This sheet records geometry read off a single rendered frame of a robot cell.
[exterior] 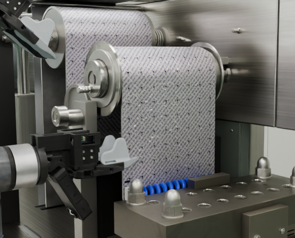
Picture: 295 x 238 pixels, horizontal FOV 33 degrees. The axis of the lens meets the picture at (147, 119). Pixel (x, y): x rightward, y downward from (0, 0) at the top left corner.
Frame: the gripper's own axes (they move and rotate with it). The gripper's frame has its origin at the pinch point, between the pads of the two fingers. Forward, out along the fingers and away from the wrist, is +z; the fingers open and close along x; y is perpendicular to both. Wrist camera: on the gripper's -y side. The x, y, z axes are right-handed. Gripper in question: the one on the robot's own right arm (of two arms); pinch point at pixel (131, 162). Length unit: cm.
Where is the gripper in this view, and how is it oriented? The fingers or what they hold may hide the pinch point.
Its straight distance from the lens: 98.2
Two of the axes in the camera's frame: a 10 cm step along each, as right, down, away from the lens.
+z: 8.3, -0.8, 5.6
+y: -0.1, -9.9, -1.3
